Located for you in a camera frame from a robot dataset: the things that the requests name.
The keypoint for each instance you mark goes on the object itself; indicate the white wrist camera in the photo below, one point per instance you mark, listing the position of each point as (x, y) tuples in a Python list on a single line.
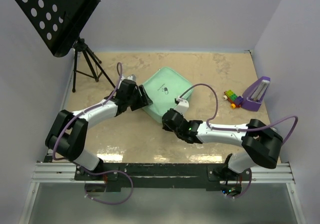
[(182, 105), (131, 77)]

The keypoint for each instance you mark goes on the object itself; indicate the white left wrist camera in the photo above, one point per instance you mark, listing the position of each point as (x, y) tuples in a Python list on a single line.
[(131, 77)]

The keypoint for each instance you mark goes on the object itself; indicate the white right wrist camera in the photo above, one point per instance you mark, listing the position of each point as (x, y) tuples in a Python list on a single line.
[(182, 105)]

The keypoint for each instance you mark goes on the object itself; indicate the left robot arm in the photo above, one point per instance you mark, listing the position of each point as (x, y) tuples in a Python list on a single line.
[(67, 135)]

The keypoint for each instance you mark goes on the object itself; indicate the aluminium rail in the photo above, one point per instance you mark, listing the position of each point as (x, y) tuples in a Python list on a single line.
[(63, 172)]

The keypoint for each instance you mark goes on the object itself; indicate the mint green medicine case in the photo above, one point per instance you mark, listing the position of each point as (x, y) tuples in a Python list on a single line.
[(162, 88)]

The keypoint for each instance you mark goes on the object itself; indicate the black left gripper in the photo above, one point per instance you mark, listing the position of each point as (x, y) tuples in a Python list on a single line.
[(143, 100)]

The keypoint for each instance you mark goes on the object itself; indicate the colourful toy car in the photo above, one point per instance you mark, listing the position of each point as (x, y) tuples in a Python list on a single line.
[(234, 100)]

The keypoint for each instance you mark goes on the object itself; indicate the black music stand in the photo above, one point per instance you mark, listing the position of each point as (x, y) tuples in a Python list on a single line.
[(59, 24)]

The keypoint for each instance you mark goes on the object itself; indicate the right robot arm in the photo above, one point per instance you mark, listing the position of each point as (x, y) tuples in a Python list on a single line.
[(261, 144)]

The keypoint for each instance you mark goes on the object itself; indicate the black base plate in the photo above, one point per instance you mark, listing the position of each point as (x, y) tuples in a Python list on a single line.
[(113, 177)]

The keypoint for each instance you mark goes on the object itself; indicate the purple metronome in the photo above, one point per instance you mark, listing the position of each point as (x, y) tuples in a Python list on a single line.
[(254, 94)]

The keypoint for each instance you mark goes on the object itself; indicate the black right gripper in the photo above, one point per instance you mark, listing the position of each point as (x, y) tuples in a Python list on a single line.
[(165, 127)]

